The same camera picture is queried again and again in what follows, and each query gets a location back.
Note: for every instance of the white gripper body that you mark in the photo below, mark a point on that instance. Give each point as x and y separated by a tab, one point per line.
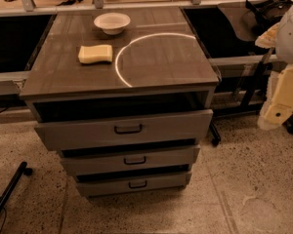
292	38

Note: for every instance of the grey drawer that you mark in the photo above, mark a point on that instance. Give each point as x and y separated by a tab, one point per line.
130	161
124	130
133	184

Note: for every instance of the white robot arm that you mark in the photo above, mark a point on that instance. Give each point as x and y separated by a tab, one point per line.
280	36

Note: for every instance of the grey drawer cabinet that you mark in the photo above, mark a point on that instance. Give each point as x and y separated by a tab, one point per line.
157	67

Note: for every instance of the black side table stand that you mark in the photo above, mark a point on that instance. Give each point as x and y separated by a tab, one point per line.
243	22

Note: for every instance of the white bowl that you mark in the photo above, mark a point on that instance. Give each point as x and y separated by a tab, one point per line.
112	23

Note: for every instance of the yellow sponge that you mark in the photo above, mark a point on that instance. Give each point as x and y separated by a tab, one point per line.
92	54

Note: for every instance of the black stand leg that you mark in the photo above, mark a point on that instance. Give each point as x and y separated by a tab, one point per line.
22	170

